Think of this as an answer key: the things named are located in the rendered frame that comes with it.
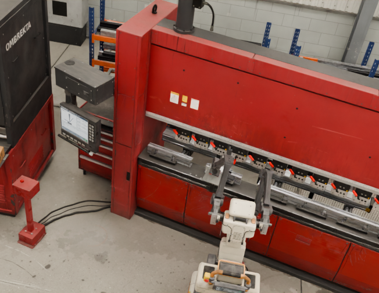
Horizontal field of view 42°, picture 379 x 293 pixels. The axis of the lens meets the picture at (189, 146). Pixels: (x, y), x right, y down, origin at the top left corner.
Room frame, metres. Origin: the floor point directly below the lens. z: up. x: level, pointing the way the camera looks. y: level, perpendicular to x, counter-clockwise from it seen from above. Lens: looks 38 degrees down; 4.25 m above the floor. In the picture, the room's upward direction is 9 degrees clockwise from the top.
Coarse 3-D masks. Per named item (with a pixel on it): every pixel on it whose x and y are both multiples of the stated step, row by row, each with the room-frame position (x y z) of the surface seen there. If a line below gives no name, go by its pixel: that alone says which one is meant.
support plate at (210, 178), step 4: (208, 172) 3.80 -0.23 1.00; (204, 176) 3.73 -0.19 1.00; (208, 176) 3.74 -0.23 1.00; (212, 176) 3.75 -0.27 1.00; (220, 176) 3.77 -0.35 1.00; (204, 180) 3.67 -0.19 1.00; (208, 180) 3.68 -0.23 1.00; (212, 180) 3.69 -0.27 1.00; (216, 180) 3.70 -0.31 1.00; (216, 184) 3.64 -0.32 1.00
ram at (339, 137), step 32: (160, 64) 4.10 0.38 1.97; (192, 64) 4.01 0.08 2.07; (160, 96) 4.09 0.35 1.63; (192, 96) 3.99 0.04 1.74; (224, 96) 3.91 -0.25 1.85; (256, 96) 3.82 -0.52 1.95; (288, 96) 3.74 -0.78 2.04; (320, 96) 3.67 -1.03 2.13; (224, 128) 3.89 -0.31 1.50; (256, 128) 3.80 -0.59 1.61; (288, 128) 3.72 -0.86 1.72; (320, 128) 3.64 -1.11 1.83; (352, 128) 3.57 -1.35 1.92; (320, 160) 3.62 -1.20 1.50; (352, 160) 3.54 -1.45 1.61
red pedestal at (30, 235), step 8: (24, 176) 3.55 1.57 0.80; (16, 184) 3.43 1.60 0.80; (24, 184) 3.44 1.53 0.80; (32, 184) 3.46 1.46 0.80; (16, 192) 3.41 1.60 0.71; (24, 192) 3.38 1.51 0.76; (32, 192) 3.40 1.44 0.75; (24, 200) 3.45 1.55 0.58; (32, 216) 3.47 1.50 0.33; (32, 224) 3.46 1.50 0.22; (40, 224) 3.56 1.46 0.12; (24, 232) 3.43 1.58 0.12; (32, 232) 3.44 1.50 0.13; (40, 232) 3.48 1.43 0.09; (24, 240) 3.38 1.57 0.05; (32, 240) 3.35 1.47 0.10; (32, 248) 3.32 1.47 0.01
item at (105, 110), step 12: (84, 108) 4.60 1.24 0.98; (96, 108) 4.63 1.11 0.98; (108, 108) 4.67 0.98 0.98; (108, 120) 4.42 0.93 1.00; (108, 132) 4.43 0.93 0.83; (108, 144) 4.43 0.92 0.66; (84, 156) 4.51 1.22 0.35; (96, 156) 4.47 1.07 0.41; (108, 156) 4.41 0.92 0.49; (84, 168) 4.52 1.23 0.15; (96, 168) 4.47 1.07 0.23; (108, 168) 4.42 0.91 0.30
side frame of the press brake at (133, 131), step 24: (144, 24) 4.17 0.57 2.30; (120, 48) 3.99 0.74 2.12; (144, 48) 4.01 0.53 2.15; (120, 72) 3.99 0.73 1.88; (144, 72) 4.04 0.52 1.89; (120, 96) 3.98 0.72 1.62; (144, 96) 4.09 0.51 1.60; (120, 120) 3.98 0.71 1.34; (144, 120) 4.12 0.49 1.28; (120, 144) 3.97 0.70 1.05; (144, 144) 4.17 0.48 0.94; (120, 168) 3.97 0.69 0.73; (120, 192) 3.97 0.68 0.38
